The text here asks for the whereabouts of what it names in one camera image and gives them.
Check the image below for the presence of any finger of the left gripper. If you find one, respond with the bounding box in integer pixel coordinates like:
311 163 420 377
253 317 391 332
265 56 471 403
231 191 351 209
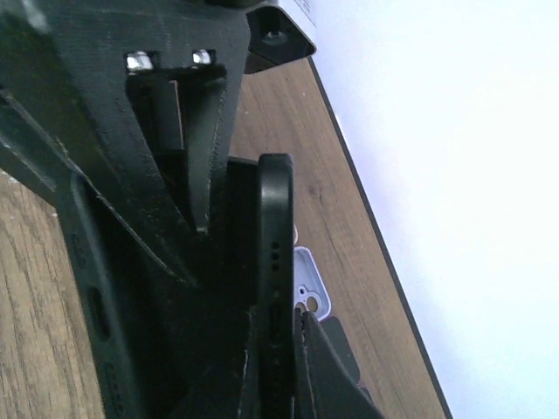
1 89 197 286
185 65 228 234

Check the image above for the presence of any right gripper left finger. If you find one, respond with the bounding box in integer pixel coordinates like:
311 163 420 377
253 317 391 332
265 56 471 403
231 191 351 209
169 306 257 418

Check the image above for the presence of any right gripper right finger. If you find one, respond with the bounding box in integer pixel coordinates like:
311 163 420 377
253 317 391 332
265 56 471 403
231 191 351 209
293 309 383 418

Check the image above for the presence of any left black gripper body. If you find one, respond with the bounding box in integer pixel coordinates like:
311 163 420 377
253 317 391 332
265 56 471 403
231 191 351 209
0 0 318 228

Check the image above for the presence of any lilac phone case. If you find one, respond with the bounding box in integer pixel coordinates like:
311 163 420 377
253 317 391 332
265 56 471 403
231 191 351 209
293 246 332 321

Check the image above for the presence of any black phone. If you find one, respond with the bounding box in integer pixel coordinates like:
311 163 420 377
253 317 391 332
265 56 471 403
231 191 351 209
321 316 361 384
257 154 293 418

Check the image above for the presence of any black phone case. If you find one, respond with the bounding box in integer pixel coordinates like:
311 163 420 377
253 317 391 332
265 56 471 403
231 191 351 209
57 174 186 418

